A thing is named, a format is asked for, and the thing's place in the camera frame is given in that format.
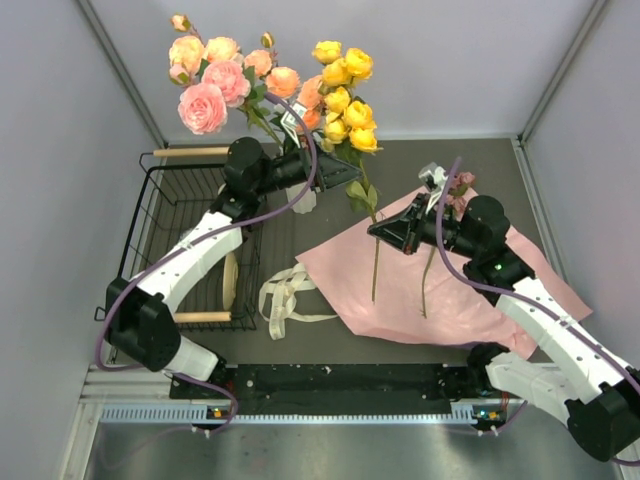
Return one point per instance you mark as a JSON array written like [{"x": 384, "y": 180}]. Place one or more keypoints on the mauve rose stem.
[{"x": 455, "y": 207}]

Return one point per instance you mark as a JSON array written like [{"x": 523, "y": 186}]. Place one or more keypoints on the peach rose stem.
[
  {"x": 189, "y": 54},
  {"x": 284, "y": 82}
]

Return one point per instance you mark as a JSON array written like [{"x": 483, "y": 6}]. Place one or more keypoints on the yellow rose stem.
[{"x": 348, "y": 124}]

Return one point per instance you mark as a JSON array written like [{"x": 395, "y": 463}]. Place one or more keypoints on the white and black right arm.
[{"x": 591, "y": 391}]

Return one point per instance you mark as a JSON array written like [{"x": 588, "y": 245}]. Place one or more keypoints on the black wire basket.
[{"x": 174, "y": 196}]

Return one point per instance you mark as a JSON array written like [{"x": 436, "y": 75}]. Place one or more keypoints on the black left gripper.
[{"x": 333, "y": 171}]

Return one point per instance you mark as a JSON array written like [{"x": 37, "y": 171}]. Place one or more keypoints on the pink rose stem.
[{"x": 204, "y": 107}]

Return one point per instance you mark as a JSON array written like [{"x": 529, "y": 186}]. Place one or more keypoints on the grey slotted cable duct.
[{"x": 460, "y": 414}]

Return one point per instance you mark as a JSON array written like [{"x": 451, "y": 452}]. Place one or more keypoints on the pink wrapping paper sheet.
[{"x": 377, "y": 291}]

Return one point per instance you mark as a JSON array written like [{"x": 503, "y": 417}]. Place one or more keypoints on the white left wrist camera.
[{"x": 292, "y": 120}]

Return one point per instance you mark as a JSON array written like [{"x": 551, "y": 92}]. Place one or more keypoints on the white ribbed ceramic vase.
[{"x": 308, "y": 200}]

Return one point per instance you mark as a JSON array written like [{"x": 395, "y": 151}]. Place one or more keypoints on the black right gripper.
[{"x": 402, "y": 233}]

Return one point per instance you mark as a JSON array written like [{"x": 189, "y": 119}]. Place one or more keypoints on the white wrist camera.
[
  {"x": 434, "y": 178},
  {"x": 292, "y": 120}
]

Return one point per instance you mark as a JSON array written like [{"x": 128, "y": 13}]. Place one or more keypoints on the cream printed ribbon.
[{"x": 277, "y": 300}]

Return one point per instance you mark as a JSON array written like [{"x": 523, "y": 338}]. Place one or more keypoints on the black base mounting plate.
[{"x": 434, "y": 381}]

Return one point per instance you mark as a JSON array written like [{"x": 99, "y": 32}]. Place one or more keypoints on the cream ceramic plate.
[{"x": 229, "y": 280}]

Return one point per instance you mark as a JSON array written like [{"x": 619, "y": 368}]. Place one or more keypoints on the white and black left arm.
[{"x": 139, "y": 320}]

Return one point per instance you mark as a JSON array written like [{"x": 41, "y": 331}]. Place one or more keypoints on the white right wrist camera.
[{"x": 434, "y": 178}]

